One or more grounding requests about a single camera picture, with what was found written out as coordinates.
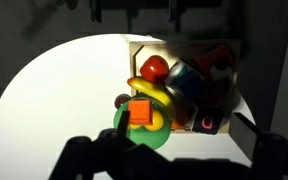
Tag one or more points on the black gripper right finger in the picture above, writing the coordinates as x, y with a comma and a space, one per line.
244, 132

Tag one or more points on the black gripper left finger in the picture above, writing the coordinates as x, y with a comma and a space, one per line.
124, 122

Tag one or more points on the small dark red ball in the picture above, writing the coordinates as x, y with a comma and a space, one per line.
120, 100

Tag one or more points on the wooden toy tray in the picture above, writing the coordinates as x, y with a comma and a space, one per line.
133, 56

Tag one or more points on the orange toy block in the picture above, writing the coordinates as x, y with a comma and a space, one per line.
140, 112

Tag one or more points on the yellow toy fruit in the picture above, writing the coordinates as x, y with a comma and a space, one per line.
157, 122

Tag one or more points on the black cube with pink D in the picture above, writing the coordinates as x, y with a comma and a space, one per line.
208, 119

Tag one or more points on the yellow toy banana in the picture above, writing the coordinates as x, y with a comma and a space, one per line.
154, 92

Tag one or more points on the red toy tomato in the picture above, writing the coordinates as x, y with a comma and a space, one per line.
154, 69

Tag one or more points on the orange cube with white face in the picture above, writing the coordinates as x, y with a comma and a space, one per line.
217, 65

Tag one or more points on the blue toy cube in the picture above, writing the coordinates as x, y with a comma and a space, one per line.
188, 81

